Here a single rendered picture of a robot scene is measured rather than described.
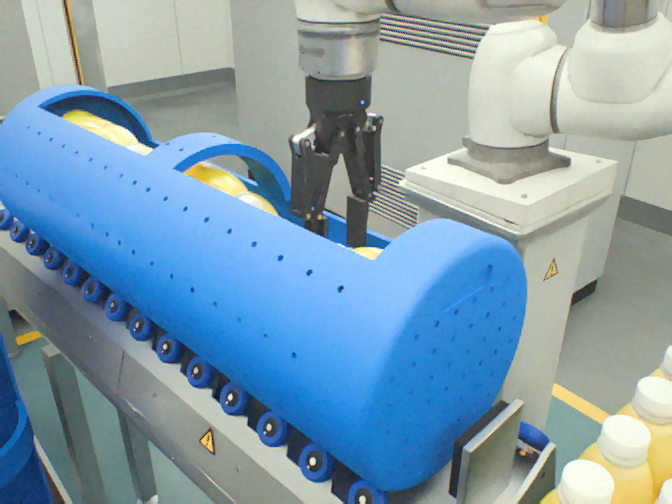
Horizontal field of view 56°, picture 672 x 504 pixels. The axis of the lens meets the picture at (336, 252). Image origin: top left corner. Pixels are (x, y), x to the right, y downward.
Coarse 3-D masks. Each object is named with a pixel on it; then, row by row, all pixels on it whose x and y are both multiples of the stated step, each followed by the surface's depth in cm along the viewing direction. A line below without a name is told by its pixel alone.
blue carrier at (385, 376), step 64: (0, 128) 108; (64, 128) 97; (128, 128) 125; (0, 192) 109; (64, 192) 91; (128, 192) 82; (192, 192) 76; (256, 192) 104; (128, 256) 80; (192, 256) 72; (256, 256) 66; (320, 256) 62; (384, 256) 60; (448, 256) 58; (512, 256) 66; (192, 320) 73; (256, 320) 65; (320, 320) 59; (384, 320) 56; (448, 320) 60; (512, 320) 72; (256, 384) 68; (320, 384) 59; (384, 384) 56; (448, 384) 65; (384, 448) 60; (448, 448) 71
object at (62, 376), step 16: (48, 352) 144; (48, 368) 146; (64, 368) 146; (64, 384) 148; (64, 400) 149; (80, 400) 152; (64, 416) 151; (80, 416) 154; (64, 432) 157; (80, 432) 156; (80, 448) 157; (80, 464) 159; (96, 464) 162; (80, 480) 162; (96, 480) 164; (96, 496) 166
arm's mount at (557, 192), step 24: (432, 168) 131; (456, 168) 130; (576, 168) 125; (600, 168) 124; (432, 192) 128; (456, 192) 122; (480, 192) 118; (504, 192) 116; (528, 192) 116; (552, 192) 115; (576, 192) 120; (600, 192) 127; (480, 216) 120; (504, 216) 115; (528, 216) 112; (552, 216) 118
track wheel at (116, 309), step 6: (114, 294) 99; (108, 300) 100; (114, 300) 99; (120, 300) 98; (108, 306) 100; (114, 306) 99; (120, 306) 98; (126, 306) 98; (108, 312) 99; (114, 312) 98; (120, 312) 98; (126, 312) 98; (114, 318) 98; (120, 318) 98
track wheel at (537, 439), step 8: (520, 424) 74; (528, 424) 74; (520, 432) 74; (528, 432) 73; (536, 432) 73; (520, 440) 77; (528, 440) 73; (536, 440) 73; (544, 440) 73; (536, 448) 75
